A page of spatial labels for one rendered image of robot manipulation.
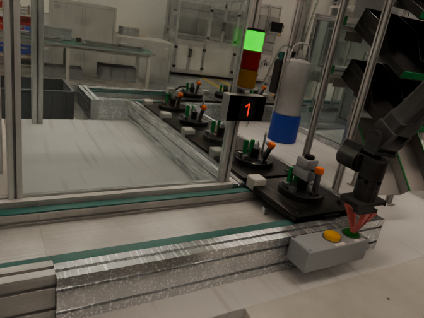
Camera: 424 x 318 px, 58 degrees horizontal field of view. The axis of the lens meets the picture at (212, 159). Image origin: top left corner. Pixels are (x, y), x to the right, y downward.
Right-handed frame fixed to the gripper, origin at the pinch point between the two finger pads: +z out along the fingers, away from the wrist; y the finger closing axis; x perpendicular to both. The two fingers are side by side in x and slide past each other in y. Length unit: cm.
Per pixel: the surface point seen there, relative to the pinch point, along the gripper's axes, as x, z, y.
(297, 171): -22.9, -6.5, 1.2
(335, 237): 1.4, 0.3, 7.8
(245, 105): -30.9, -23.9, 18.4
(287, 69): -102, -27, -54
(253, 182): -29.8, -0.6, 11.0
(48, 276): -5, 1, 72
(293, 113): -96, -5, -59
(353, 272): 3.0, 11.5, -1.0
